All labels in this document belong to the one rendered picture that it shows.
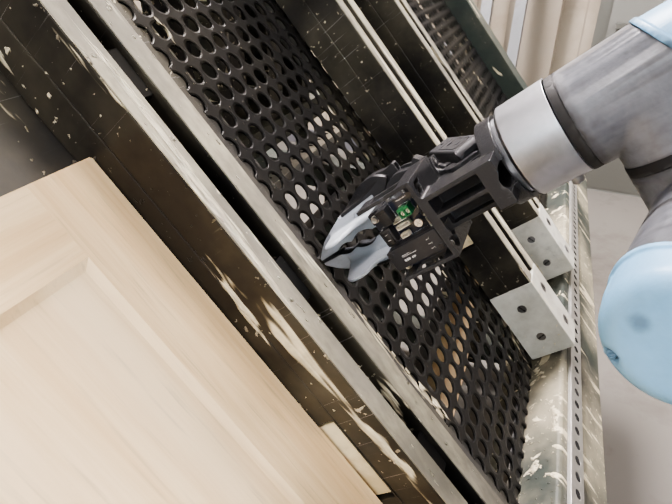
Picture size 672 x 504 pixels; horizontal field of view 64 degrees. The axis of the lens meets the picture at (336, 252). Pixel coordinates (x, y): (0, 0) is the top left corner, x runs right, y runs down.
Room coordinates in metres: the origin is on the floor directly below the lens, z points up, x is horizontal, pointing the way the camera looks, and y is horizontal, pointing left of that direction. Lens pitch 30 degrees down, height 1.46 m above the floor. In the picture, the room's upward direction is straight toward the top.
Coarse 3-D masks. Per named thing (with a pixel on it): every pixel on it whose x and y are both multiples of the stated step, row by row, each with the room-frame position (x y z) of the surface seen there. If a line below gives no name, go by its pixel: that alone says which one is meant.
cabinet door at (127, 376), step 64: (64, 192) 0.32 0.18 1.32; (0, 256) 0.26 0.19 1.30; (64, 256) 0.29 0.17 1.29; (128, 256) 0.32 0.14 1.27; (0, 320) 0.23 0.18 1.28; (64, 320) 0.26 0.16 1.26; (128, 320) 0.28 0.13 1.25; (192, 320) 0.31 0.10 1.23; (0, 384) 0.21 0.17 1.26; (64, 384) 0.23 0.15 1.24; (128, 384) 0.25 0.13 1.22; (192, 384) 0.27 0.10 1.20; (256, 384) 0.30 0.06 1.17; (0, 448) 0.18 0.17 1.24; (64, 448) 0.20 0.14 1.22; (128, 448) 0.22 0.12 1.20; (192, 448) 0.24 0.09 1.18; (256, 448) 0.26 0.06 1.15; (320, 448) 0.29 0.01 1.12
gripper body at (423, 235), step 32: (480, 128) 0.39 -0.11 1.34; (416, 160) 0.44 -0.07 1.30; (480, 160) 0.37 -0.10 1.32; (384, 192) 0.40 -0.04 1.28; (416, 192) 0.37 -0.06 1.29; (448, 192) 0.39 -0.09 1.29; (480, 192) 0.35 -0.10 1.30; (512, 192) 0.35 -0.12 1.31; (384, 224) 0.39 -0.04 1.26; (416, 224) 0.38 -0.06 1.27; (448, 224) 0.38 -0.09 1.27; (416, 256) 0.37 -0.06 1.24; (448, 256) 0.36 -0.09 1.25
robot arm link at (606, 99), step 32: (640, 32) 0.36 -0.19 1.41; (576, 64) 0.37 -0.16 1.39; (608, 64) 0.35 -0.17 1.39; (640, 64) 0.34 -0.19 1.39; (576, 96) 0.36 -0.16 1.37; (608, 96) 0.34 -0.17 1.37; (640, 96) 0.34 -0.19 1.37; (576, 128) 0.35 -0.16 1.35; (608, 128) 0.34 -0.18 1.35; (640, 128) 0.34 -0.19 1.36; (608, 160) 0.35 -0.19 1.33; (640, 160) 0.34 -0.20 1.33
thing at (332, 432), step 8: (328, 424) 0.30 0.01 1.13; (328, 432) 0.30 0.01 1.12; (336, 432) 0.30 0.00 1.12; (336, 440) 0.30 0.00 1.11; (344, 440) 0.30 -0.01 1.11; (336, 448) 0.30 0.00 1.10; (344, 448) 0.30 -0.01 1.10; (352, 448) 0.30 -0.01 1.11; (344, 456) 0.30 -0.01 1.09; (352, 456) 0.30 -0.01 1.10; (360, 456) 0.29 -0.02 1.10; (352, 464) 0.30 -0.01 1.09; (360, 464) 0.29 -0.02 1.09; (368, 464) 0.29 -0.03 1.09; (360, 472) 0.29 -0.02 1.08; (368, 472) 0.29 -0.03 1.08; (368, 480) 0.29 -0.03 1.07; (376, 480) 0.29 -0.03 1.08; (376, 488) 0.29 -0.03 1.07; (384, 488) 0.29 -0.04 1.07
